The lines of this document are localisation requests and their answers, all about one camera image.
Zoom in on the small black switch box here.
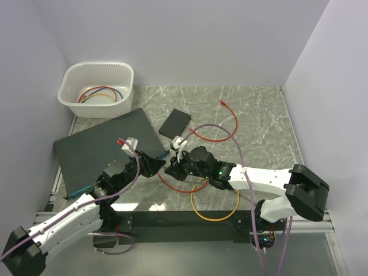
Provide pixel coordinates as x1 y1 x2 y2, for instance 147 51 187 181
159 109 191 140

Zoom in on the purple cable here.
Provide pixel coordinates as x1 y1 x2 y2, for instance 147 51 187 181
179 123 294 276
0 143 141 261

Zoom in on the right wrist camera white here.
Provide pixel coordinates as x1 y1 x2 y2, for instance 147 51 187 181
171 136 187 162

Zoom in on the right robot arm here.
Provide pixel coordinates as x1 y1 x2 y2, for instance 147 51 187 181
164 146 329 229

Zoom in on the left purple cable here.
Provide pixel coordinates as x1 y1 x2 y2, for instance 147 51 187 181
0 143 141 261

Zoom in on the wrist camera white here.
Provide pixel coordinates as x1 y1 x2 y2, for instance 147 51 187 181
117 137 138 157
171 136 187 162

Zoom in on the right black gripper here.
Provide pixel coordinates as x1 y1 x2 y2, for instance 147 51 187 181
165 150 211 181

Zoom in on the red cable in tub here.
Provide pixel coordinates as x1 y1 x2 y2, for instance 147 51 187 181
79 86 118 101

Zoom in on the large black network switch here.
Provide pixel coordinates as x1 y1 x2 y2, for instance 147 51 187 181
53 108 167 199

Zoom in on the white plastic tub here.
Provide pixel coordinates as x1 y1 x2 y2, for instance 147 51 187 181
57 62 134 118

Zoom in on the yellow cable in tub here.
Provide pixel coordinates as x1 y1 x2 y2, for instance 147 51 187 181
77 93 116 104

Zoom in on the yellow patch cable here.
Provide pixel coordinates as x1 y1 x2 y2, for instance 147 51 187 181
190 177 240 222

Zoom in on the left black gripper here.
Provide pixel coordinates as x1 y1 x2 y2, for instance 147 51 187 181
116 149 166 191

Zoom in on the red patch cable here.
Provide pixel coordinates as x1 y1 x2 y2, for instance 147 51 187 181
157 174 209 194
189 99 239 143

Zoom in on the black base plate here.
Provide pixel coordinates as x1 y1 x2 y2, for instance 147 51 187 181
102 210 253 243

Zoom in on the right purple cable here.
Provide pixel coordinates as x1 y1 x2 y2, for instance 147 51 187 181
179 123 294 276

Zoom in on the blue cable in tub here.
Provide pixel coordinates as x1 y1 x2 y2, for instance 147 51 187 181
83 87 119 101

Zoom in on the aluminium rail right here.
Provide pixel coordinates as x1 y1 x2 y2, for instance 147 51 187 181
291 209 335 233

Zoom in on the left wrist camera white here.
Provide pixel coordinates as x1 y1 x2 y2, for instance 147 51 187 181
117 137 138 157

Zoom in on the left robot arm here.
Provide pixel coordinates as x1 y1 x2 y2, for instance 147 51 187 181
1 152 166 275

